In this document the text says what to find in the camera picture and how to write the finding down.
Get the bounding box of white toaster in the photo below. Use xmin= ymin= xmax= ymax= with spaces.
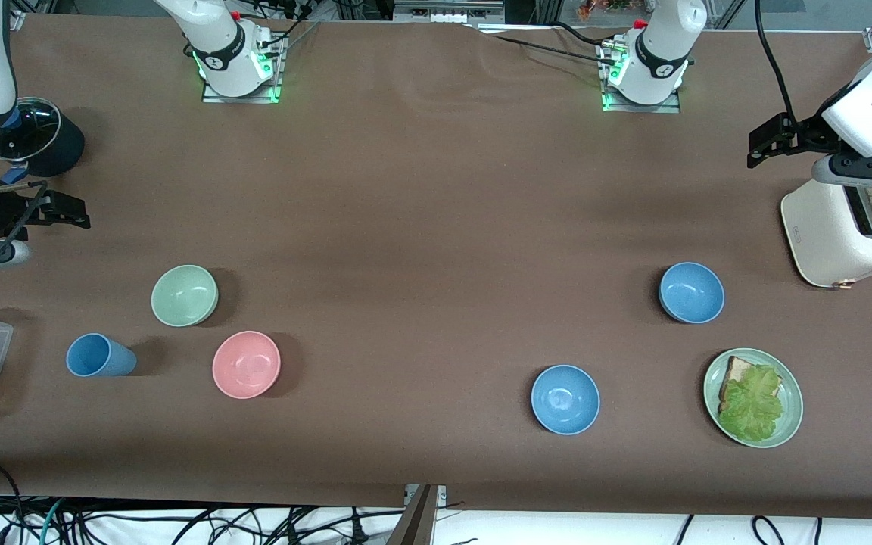
xmin=780 ymin=180 xmax=872 ymax=290

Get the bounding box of green bowl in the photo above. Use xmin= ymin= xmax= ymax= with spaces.
xmin=151 ymin=264 xmax=220 ymax=328

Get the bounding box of orange red object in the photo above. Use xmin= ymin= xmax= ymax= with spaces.
xmin=576 ymin=0 xmax=645 ymax=22

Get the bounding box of black pot blue handle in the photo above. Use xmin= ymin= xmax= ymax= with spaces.
xmin=0 ymin=97 xmax=86 ymax=185

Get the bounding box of small metal bracket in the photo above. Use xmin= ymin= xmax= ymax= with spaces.
xmin=404 ymin=484 xmax=448 ymax=506

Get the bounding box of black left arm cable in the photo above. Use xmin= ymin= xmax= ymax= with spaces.
xmin=754 ymin=0 xmax=823 ymax=148

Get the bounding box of bread slice under lettuce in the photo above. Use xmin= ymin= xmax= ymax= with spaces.
xmin=719 ymin=356 xmax=761 ymax=414

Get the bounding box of green plate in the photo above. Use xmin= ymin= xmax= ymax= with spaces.
xmin=703 ymin=347 xmax=805 ymax=449

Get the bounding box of pink bowl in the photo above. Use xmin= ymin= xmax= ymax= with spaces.
xmin=212 ymin=331 xmax=282 ymax=400

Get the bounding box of blue bowl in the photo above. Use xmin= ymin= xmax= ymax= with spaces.
xmin=659 ymin=262 xmax=726 ymax=325
xmin=531 ymin=365 xmax=601 ymax=436

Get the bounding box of black cable on table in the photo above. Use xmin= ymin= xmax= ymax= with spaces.
xmin=490 ymin=34 xmax=618 ymax=66

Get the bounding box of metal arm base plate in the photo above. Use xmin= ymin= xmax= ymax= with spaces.
xmin=601 ymin=38 xmax=683 ymax=114
xmin=201 ymin=34 xmax=283 ymax=104

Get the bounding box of blue cup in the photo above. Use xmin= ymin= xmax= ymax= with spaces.
xmin=66 ymin=333 xmax=138 ymax=378

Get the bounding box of green lettuce leaf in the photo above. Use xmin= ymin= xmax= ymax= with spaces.
xmin=718 ymin=365 xmax=785 ymax=444

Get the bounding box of teal cable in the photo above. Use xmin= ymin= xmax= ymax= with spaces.
xmin=37 ymin=497 xmax=67 ymax=545

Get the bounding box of glass lid blue knob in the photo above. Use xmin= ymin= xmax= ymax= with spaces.
xmin=0 ymin=97 xmax=55 ymax=162

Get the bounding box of grey box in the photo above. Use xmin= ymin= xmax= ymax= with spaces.
xmin=393 ymin=0 xmax=506 ymax=25

